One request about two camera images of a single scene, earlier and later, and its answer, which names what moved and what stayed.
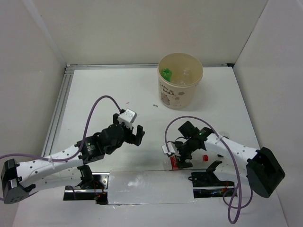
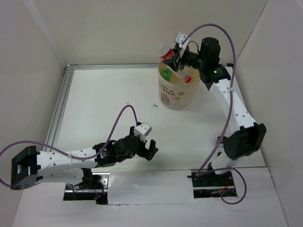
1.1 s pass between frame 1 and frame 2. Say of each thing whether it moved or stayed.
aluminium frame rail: stayed
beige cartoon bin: stayed
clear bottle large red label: moved
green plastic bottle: stayed
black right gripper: moved
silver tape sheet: stayed
